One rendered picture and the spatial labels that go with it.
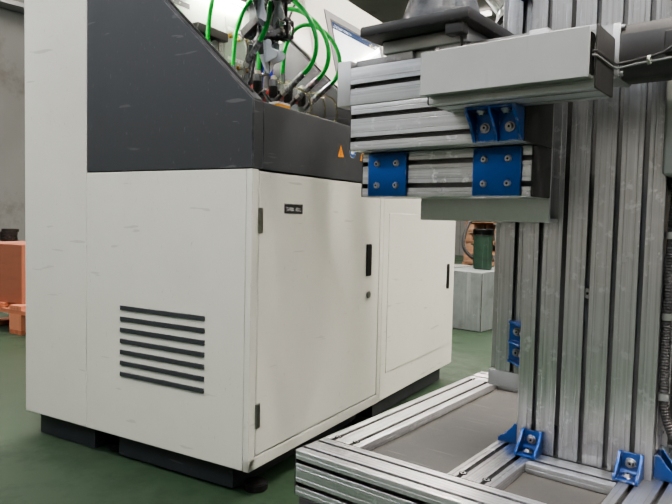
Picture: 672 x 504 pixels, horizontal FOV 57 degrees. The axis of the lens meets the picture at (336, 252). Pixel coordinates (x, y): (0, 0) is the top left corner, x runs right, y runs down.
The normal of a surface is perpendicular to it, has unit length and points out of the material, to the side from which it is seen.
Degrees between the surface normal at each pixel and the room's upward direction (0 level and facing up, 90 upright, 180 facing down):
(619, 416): 90
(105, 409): 90
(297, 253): 90
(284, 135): 90
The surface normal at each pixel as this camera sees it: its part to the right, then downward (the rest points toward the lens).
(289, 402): 0.86, 0.04
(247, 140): -0.50, 0.04
